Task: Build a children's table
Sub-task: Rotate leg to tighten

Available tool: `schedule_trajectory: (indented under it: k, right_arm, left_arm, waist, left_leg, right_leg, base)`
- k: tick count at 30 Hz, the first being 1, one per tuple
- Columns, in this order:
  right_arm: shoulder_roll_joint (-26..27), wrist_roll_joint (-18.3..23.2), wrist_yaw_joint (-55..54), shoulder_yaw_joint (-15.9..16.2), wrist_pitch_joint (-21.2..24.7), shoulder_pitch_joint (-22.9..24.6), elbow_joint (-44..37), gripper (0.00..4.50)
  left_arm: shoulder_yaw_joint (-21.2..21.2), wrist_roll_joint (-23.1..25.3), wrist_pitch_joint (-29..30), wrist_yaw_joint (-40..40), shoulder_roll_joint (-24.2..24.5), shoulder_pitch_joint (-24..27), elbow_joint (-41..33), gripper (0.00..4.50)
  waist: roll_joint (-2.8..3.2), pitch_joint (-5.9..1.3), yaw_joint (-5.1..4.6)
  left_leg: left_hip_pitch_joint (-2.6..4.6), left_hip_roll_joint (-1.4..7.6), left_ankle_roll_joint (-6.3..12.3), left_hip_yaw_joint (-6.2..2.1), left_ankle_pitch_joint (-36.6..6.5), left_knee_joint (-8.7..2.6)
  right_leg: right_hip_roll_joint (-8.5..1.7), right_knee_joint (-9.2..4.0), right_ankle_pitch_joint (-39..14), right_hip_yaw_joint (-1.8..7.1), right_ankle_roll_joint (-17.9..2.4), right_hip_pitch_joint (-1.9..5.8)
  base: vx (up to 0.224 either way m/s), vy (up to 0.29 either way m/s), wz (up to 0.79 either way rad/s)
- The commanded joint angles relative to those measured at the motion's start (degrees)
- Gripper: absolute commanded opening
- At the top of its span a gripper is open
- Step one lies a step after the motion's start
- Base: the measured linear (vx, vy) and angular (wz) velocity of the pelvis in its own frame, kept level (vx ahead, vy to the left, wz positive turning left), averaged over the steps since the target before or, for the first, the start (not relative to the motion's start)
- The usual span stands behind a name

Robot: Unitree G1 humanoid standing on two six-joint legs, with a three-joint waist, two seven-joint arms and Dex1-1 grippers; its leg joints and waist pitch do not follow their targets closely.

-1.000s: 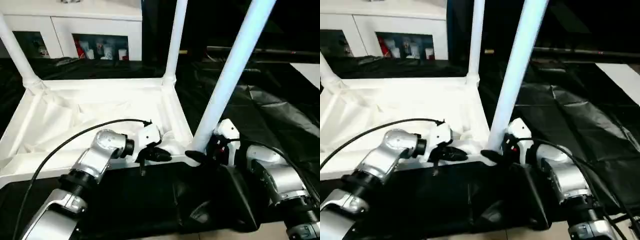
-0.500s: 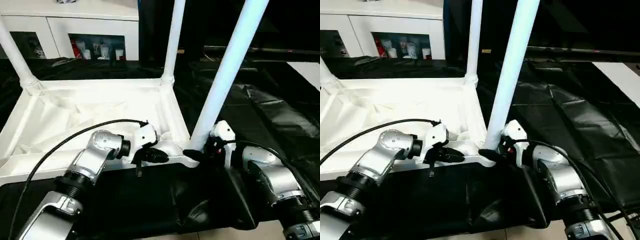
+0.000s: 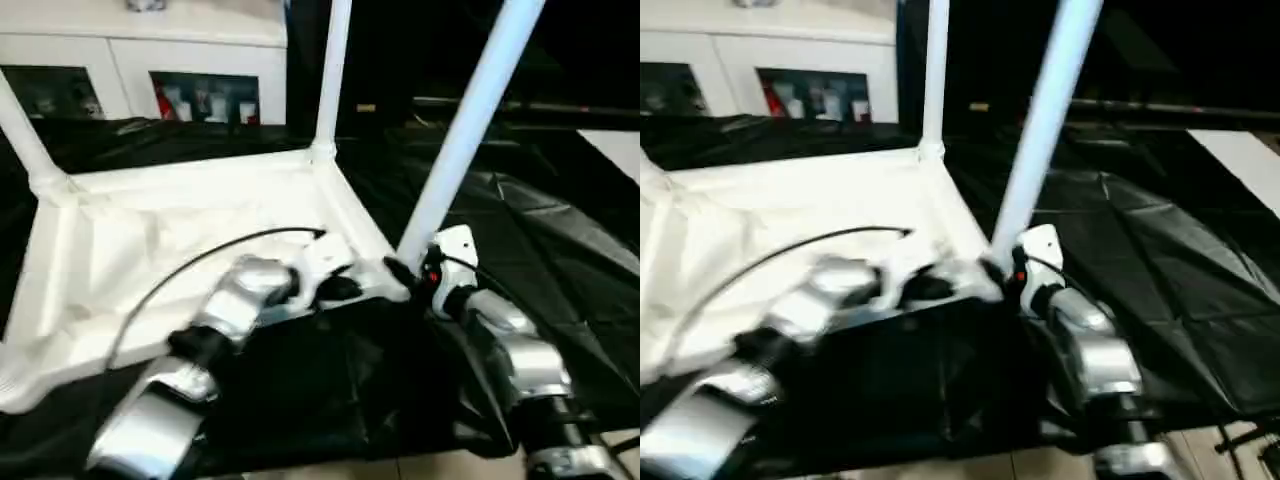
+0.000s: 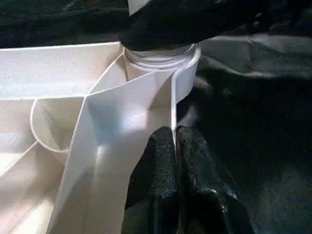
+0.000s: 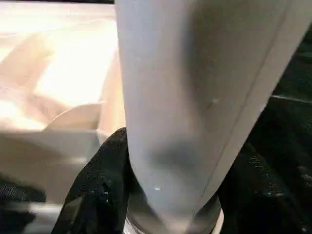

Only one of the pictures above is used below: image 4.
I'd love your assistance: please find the white plastic table top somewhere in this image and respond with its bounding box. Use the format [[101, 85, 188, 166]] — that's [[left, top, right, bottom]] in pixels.
[[0, 41, 202, 234]]

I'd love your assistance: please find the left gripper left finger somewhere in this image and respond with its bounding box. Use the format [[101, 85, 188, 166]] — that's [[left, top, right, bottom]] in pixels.
[[124, 126, 180, 234]]

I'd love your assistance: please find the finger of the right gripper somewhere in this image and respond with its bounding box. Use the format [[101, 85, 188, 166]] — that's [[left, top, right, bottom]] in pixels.
[[118, 0, 312, 52]]

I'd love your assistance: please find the white plastic table leg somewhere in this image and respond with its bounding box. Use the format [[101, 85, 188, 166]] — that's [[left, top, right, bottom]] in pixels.
[[123, 0, 201, 69]]

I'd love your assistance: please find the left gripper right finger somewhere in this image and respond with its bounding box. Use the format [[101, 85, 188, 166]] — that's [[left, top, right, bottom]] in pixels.
[[175, 125, 254, 234]]

